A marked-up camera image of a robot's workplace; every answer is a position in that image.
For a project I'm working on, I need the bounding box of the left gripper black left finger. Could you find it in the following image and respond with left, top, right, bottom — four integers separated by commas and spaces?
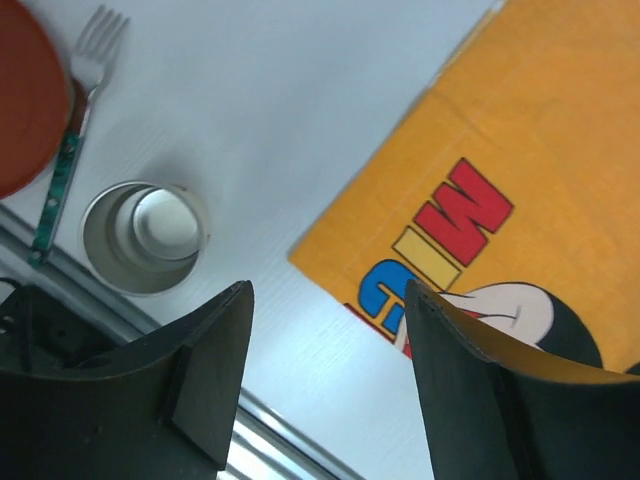
1, 281, 254, 479

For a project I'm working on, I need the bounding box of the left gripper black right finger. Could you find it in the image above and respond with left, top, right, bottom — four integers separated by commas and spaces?
405, 280, 639, 479

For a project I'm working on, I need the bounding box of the silver metal cup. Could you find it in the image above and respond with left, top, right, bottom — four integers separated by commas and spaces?
80, 181, 211, 296

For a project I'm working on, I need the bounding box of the orange cartoon mouse placemat cloth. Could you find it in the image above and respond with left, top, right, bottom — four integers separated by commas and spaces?
289, 1, 639, 373

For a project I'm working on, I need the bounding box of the red round plate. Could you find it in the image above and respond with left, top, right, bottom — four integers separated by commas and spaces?
1, 1, 71, 198

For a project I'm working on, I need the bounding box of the fork with green handle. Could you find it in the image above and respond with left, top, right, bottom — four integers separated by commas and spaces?
28, 5, 129, 269

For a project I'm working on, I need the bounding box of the aluminium mounting rail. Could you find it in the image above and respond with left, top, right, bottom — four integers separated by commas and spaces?
1, 209, 355, 479

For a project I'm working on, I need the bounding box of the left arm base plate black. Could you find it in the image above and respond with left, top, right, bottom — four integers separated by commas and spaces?
1, 276, 119, 374

